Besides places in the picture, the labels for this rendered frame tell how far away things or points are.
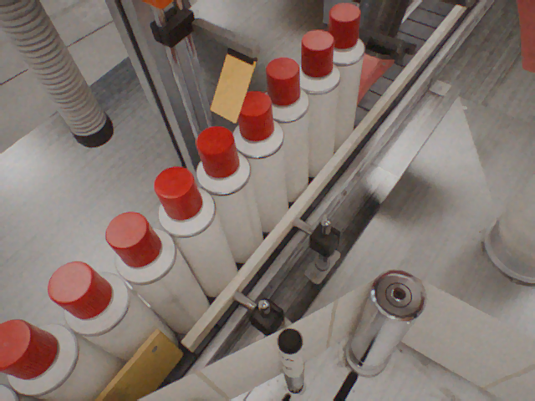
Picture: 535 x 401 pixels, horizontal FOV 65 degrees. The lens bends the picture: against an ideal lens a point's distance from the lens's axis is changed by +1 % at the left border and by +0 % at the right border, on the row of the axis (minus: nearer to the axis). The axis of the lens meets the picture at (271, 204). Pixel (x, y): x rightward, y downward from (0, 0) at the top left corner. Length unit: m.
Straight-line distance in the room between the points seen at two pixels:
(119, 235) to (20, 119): 1.96
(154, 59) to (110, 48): 1.98
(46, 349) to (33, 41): 0.21
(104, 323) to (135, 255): 0.06
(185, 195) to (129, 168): 0.38
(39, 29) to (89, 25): 2.32
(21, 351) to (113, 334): 0.07
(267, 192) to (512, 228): 0.26
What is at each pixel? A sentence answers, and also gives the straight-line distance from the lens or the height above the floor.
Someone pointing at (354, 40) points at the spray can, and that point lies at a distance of 0.49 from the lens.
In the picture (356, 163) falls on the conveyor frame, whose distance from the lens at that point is 0.60.
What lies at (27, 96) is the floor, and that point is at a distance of 2.38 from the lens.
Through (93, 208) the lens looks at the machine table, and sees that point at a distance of 0.69.
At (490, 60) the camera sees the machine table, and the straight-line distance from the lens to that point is 0.88.
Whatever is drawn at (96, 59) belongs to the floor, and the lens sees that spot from 2.41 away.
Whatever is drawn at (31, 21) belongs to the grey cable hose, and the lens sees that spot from 0.34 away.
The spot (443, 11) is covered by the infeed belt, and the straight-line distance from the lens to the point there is 0.88.
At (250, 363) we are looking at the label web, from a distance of 0.35.
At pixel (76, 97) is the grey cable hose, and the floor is 1.13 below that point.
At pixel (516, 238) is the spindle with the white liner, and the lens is 0.52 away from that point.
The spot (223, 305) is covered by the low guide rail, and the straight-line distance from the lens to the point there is 0.47.
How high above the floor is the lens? 1.36
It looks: 58 degrees down
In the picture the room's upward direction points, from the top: 7 degrees counter-clockwise
